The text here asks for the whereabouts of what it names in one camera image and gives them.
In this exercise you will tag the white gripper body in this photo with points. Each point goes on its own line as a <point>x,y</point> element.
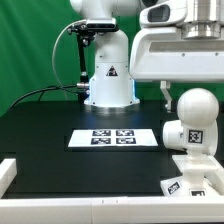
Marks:
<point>160,54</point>

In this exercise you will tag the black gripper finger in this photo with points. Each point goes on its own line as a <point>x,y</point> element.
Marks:
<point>165,87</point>

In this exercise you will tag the white lamp bulb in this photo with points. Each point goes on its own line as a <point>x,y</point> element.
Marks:
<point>197,110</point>

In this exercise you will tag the white lamp base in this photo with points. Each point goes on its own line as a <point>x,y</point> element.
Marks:
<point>203,177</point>

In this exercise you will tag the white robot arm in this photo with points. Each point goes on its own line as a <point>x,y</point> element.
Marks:
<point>112,86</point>

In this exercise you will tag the white lamp hood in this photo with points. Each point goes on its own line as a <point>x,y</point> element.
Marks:
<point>175,137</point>

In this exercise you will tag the white marker sheet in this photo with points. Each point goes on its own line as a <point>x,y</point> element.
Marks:
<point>112,137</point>

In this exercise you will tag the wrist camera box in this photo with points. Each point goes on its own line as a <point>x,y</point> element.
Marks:
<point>167,13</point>

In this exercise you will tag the black camera on stand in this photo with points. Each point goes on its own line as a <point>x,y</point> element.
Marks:
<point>85,31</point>

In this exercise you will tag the white front rail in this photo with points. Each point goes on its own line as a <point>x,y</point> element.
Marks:
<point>113,210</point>

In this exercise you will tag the white rail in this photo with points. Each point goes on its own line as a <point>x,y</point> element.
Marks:
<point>8,171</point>
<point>113,210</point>

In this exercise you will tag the white left rail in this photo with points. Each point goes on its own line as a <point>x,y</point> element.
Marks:
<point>8,171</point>

